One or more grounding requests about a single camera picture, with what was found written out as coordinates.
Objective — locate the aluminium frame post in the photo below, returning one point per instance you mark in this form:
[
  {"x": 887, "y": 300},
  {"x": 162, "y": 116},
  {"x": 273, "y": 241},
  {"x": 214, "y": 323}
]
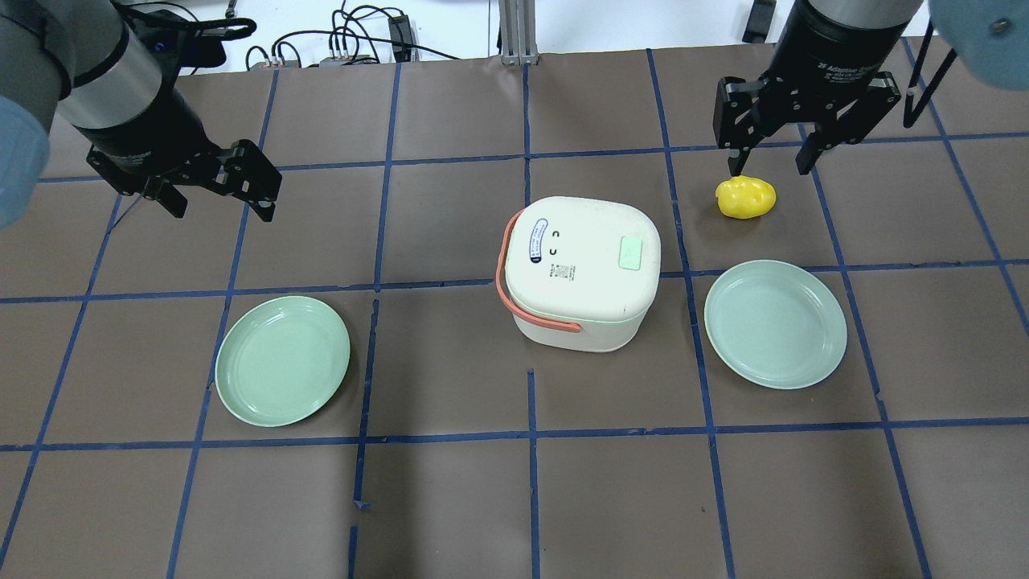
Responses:
[{"x": 517, "y": 32}]

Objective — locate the yellow toy potato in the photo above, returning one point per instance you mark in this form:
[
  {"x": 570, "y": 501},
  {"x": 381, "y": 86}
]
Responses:
[{"x": 744, "y": 198}]

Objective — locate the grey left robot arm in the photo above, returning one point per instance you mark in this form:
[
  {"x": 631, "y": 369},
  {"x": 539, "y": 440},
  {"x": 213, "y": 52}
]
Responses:
[{"x": 109, "y": 70}]

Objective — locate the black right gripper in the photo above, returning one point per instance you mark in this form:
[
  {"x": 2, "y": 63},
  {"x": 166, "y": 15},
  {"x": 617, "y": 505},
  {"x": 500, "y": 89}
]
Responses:
[{"x": 828, "y": 44}]

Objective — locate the white rice cooker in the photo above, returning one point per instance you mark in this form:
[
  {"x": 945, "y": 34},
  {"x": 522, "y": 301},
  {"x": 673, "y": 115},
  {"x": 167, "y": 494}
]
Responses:
[{"x": 578, "y": 274}]

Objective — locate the green plate right side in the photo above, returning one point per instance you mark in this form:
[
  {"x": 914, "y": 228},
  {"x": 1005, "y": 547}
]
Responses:
[{"x": 775, "y": 325}]

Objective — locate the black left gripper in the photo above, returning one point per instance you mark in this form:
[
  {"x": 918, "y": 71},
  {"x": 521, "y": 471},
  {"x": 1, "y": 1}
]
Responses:
[{"x": 147, "y": 129}]

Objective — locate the green plate left side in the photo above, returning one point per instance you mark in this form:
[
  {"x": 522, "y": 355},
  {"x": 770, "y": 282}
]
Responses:
[{"x": 282, "y": 361}]

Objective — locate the green plate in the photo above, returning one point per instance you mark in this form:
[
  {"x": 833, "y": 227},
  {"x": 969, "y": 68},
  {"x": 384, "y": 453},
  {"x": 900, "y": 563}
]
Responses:
[
  {"x": 775, "y": 325},
  {"x": 282, "y": 361}
]

